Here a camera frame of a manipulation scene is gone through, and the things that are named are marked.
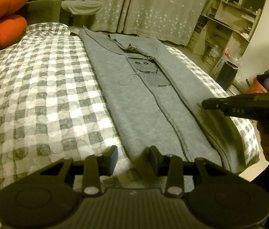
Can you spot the clear plastic bag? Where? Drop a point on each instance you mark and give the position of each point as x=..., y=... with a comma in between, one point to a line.
x=237, y=58

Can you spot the white office chair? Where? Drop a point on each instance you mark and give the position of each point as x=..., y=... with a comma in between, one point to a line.
x=82, y=6

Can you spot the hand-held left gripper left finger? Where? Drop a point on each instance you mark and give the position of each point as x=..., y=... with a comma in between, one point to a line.
x=113, y=158

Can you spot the wooden shelf unit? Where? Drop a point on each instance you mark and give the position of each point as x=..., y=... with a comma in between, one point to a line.
x=222, y=21

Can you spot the orange puffy cushion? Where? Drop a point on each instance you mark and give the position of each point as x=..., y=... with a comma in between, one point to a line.
x=6, y=2

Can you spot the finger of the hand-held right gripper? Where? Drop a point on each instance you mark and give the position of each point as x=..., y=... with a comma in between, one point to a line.
x=213, y=104

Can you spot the grey knit sweater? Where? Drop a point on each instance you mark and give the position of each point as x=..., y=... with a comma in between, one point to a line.
x=148, y=105

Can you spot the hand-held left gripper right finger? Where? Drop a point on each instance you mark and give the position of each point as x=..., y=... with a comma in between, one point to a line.
x=154, y=157

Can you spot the star patterned curtain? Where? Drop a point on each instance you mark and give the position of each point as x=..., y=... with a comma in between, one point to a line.
x=160, y=9

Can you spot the white cardboard box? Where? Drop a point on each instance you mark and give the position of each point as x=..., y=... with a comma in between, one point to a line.
x=220, y=64

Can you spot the grey white checkered quilt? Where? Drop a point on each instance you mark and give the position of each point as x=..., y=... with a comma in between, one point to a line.
x=41, y=88

